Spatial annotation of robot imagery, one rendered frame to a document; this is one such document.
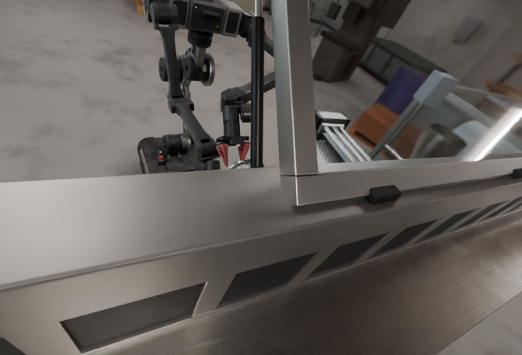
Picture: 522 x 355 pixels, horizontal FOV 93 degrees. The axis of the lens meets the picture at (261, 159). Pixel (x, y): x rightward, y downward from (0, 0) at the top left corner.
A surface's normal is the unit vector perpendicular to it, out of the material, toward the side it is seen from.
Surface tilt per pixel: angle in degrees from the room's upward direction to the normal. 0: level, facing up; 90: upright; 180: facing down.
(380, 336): 0
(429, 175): 43
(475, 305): 0
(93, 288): 90
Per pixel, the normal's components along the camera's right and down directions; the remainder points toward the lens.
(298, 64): 0.47, -0.04
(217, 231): 0.31, -0.71
